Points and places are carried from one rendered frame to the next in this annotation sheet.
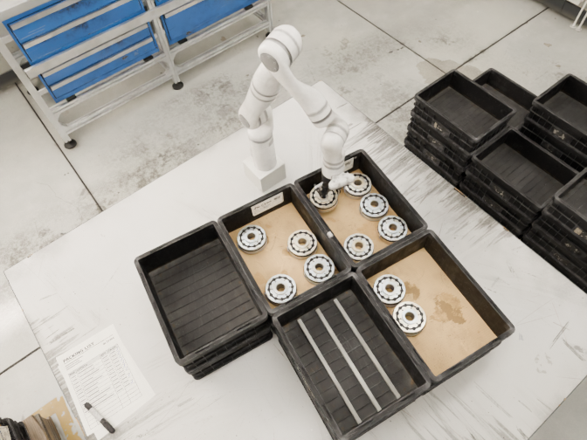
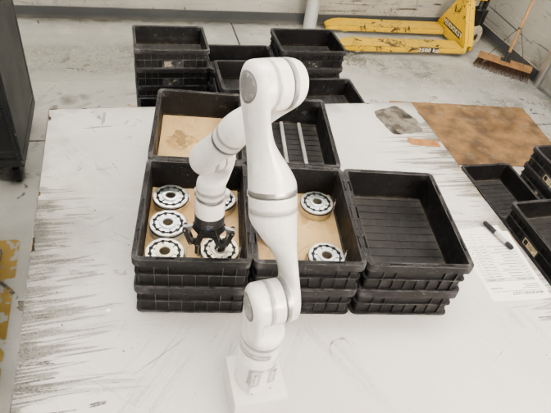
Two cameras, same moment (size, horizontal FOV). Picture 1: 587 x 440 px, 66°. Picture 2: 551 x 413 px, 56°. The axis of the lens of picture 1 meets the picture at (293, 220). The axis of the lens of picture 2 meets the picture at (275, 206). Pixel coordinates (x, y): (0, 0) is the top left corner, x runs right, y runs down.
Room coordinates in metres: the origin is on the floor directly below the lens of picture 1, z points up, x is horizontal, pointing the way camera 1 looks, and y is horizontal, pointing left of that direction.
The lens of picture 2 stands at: (1.77, 0.22, 1.91)
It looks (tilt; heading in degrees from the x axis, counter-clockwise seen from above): 43 degrees down; 193
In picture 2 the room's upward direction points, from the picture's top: 10 degrees clockwise
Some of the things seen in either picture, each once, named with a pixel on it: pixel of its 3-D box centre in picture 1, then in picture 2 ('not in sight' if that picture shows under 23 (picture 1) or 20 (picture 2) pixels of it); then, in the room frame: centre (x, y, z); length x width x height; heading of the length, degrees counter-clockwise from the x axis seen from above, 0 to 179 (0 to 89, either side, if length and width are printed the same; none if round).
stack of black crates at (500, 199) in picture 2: not in sight; (495, 205); (-0.53, 0.82, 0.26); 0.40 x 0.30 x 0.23; 34
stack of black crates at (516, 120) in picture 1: (495, 112); not in sight; (1.81, -1.22, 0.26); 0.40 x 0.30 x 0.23; 34
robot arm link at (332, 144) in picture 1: (333, 147); (215, 169); (0.92, -0.14, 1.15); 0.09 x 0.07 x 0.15; 152
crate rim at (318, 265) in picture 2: (281, 244); (302, 213); (0.71, 0.05, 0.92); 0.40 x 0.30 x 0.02; 25
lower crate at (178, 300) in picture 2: not in sight; (193, 247); (0.84, -0.23, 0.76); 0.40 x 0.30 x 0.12; 25
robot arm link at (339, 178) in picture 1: (335, 168); (211, 197); (0.91, -0.15, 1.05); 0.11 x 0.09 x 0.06; 21
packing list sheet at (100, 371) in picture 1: (101, 378); (499, 261); (0.39, 0.68, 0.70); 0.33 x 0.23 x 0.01; 34
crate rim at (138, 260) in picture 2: (358, 205); (195, 209); (0.84, -0.23, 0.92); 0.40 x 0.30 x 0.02; 25
